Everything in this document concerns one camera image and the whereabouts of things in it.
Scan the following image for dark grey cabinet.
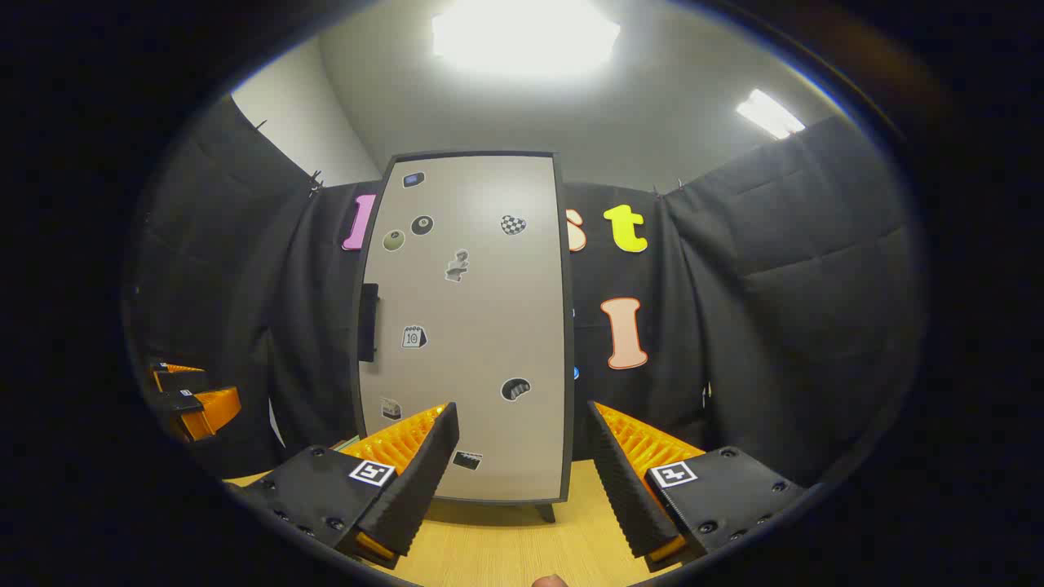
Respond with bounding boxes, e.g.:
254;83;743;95
352;149;576;524

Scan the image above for black backdrop cloth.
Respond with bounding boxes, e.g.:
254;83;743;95
122;96;927;490

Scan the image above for beige cabinet door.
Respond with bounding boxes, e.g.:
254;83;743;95
361;155;565;502

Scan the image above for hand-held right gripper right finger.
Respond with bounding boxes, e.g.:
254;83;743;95
587;399;810;573

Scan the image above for ceiling light panel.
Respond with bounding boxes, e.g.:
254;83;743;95
736;88;807;140
431;0;622;80

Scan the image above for black cabinet door handle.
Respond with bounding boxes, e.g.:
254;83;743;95
357;283;381;363

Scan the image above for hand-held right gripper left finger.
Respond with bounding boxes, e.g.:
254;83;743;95
231;402;461;570

